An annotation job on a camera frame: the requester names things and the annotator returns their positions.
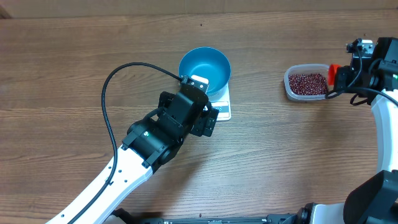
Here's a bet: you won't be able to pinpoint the orange measuring scoop blue handle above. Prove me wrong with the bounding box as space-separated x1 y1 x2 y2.
328 63 341 86

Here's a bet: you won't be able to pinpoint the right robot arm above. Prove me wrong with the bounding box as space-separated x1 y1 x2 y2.
277 37 397 224

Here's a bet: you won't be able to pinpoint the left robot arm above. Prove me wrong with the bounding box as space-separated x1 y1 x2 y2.
49 81 218 223

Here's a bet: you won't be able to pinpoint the white digital kitchen scale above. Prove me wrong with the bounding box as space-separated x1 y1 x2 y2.
209 84 232 121

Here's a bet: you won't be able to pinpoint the teal plastic bowl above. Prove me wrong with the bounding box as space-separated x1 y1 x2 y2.
178 47 231 96

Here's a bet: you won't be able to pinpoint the clear plastic bean container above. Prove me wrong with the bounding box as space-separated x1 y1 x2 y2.
284 63 329 101

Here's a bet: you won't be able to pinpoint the red beans in container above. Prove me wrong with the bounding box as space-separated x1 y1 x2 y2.
289 73 328 95

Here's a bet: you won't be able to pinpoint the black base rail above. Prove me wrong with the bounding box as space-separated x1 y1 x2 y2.
111 208 297 224

